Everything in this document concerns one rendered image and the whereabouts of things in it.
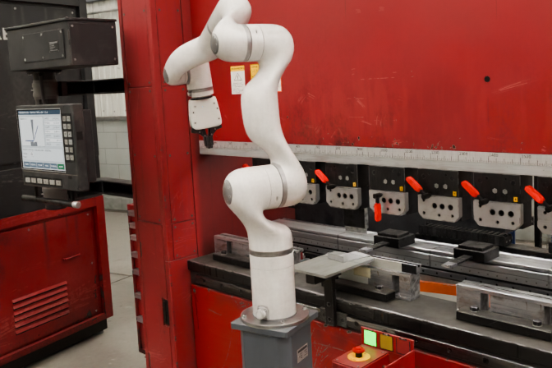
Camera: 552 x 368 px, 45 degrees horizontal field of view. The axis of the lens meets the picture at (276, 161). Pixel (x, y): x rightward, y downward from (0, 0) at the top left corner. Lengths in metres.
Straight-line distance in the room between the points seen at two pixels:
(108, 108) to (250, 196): 7.53
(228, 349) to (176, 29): 1.39
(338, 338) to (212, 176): 1.02
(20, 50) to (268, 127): 1.66
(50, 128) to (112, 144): 6.25
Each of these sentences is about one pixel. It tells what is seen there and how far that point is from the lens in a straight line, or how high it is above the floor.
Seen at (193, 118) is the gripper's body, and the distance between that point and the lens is 2.21.
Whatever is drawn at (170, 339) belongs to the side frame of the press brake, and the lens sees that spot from 3.11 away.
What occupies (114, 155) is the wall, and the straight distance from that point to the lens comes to 9.19.
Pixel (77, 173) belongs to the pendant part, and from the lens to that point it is 2.83.
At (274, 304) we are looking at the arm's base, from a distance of 1.82.
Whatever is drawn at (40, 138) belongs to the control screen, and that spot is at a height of 1.46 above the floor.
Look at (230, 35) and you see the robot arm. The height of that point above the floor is 1.77.
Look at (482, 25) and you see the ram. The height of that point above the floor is 1.78.
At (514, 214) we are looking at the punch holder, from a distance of 2.08.
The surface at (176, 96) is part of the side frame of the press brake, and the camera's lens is 2.94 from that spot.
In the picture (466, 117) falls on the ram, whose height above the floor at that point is 1.51.
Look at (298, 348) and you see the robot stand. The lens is 1.86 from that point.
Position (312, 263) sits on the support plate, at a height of 1.00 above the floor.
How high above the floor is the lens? 1.65
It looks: 7 degrees down
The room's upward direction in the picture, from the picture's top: 3 degrees counter-clockwise
